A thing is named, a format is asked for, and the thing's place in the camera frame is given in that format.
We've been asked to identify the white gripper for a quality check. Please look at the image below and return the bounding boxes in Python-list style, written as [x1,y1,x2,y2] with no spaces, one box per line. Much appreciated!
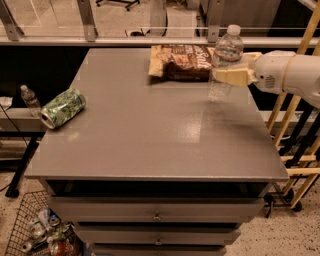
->
[213,50,296,94]

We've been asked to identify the clear plastic water bottle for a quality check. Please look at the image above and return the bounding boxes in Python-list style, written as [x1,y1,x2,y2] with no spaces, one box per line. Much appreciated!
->
[208,24,245,103]

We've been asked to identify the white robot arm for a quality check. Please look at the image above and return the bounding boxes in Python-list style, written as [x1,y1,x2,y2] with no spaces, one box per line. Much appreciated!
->
[213,50,320,108]

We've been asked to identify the brown chip bag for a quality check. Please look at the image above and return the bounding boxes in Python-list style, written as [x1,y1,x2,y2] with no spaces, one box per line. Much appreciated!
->
[148,44,214,81]

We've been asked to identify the small background water bottle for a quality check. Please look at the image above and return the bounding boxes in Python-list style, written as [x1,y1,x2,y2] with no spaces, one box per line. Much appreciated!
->
[20,85,41,117]

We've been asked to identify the grey drawer cabinet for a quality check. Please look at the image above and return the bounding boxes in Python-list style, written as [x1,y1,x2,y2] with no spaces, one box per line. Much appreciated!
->
[26,48,287,256]

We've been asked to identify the green soda can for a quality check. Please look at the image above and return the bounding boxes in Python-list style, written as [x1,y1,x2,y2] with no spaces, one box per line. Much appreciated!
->
[40,88,86,129]

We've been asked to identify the metal railing with posts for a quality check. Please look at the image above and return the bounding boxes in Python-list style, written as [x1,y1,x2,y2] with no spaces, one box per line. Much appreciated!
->
[0,0,319,48]

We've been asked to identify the cans in basket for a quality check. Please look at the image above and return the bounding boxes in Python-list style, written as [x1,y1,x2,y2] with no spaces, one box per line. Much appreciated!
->
[20,207,75,256]

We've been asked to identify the yellow wheeled cart frame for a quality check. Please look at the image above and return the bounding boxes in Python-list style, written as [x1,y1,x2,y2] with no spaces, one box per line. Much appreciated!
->
[264,0,320,218]

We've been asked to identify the wire basket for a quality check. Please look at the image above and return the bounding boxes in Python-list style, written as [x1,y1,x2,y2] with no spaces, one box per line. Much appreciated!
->
[5,191,82,256]

